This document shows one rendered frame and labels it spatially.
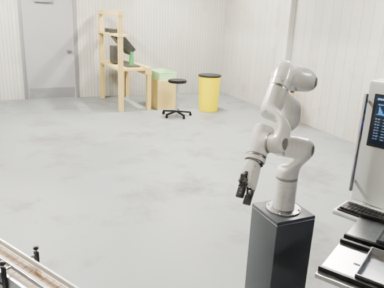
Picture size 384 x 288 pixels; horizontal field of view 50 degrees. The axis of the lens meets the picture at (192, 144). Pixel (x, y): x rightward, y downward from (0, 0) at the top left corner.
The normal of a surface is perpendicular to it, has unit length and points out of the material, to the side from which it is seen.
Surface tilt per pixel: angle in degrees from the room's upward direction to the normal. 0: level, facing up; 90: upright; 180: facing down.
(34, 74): 90
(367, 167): 90
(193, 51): 90
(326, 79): 90
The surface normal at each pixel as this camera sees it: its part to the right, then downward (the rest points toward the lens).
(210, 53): 0.40, 0.29
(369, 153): -0.70, 0.18
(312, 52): -0.91, 0.08
